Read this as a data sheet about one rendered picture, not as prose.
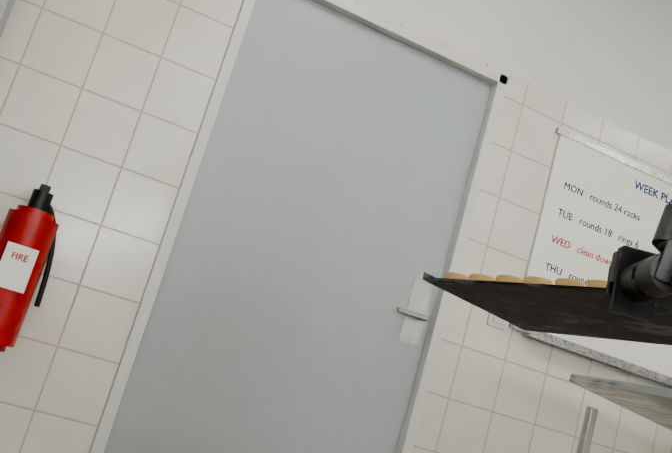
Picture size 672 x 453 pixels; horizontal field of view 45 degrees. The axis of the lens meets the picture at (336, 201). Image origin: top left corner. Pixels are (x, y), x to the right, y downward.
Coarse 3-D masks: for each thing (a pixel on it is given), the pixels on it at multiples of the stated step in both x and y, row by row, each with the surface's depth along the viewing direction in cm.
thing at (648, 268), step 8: (664, 248) 111; (656, 256) 111; (664, 256) 111; (640, 264) 115; (648, 264) 111; (656, 264) 111; (664, 264) 110; (640, 272) 113; (648, 272) 111; (656, 272) 110; (664, 272) 110; (640, 280) 113; (648, 280) 111; (656, 280) 110; (664, 280) 110; (640, 288) 114; (648, 288) 112; (656, 288) 111; (664, 288) 110; (656, 296) 114
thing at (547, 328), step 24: (456, 288) 154; (480, 288) 149; (504, 288) 144; (528, 288) 140; (552, 288) 136; (576, 288) 132; (600, 288) 130; (504, 312) 166; (528, 312) 160; (552, 312) 155; (576, 312) 150; (600, 312) 145; (600, 336) 167; (624, 336) 161; (648, 336) 156
